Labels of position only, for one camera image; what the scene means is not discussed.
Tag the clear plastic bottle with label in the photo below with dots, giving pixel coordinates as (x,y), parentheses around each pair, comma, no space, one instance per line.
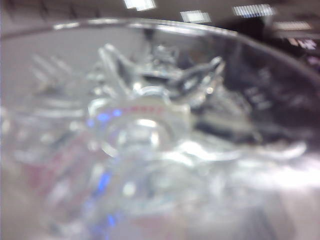
(150,125)

